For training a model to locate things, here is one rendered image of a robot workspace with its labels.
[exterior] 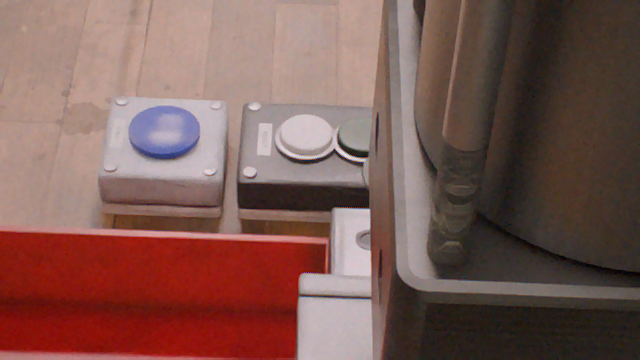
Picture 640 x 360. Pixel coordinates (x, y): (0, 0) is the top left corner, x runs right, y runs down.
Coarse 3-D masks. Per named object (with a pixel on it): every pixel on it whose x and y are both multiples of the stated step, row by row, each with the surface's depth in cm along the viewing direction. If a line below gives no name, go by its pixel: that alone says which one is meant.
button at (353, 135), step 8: (352, 120) 76; (360, 120) 76; (368, 120) 76; (344, 128) 76; (352, 128) 76; (360, 128) 76; (368, 128) 76; (344, 136) 75; (352, 136) 75; (360, 136) 75; (368, 136) 75; (344, 144) 75; (352, 144) 75; (360, 144) 75; (368, 144) 75; (352, 152) 75; (360, 152) 75; (368, 152) 75
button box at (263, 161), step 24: (264, 120) 77; (336, 120) 77; (240, 144) 76; (264, 144) 76; (336, 144) 75; (240, 168) 74; (264, 168) 74; (288, 168) 74; (312, 168) 75; (336, 168) 75; (360, 168) 75; (240, 192) 74; (264, 192) 74; (288, 192) 74; (312, 192) 74; (336, 192) 74; (360, 192) 74; (240, 216) 76; (264, 216) 76; (288, 216) 76; (312, 216) 75
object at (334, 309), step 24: (336, 216) 43; (360, 216) 43; (336, 240) 42; (360, 240) 42; (336, 264) 41; (360, 264) 41; (312, 288) 35; (336, 288) 35; (360, 288) 35; (312, 312) 35; (336, 312) 35; (360, 312) 35; (312, 336) 34; (336, 336) 34; (360, 336) 34
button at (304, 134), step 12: (288, 120) 76; (300, 120) 76; (312, 120) 76; (288, 132) 75; (300, 132) 75; (312, 132) 75; (324, 132) 75; (288, 144) 75; (300, 144) 75; (312, 144) 75; (324, 144) 75
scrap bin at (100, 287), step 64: (0, 256) 68; (64, 256) 68; (128, 256) 67; (192, 256) 67; (256, 256) 67; (320, 256) 67; (0, 320) 69; (64, 320) 69; (128, 320) 70; (192, 320) 70; (256, 320) 70
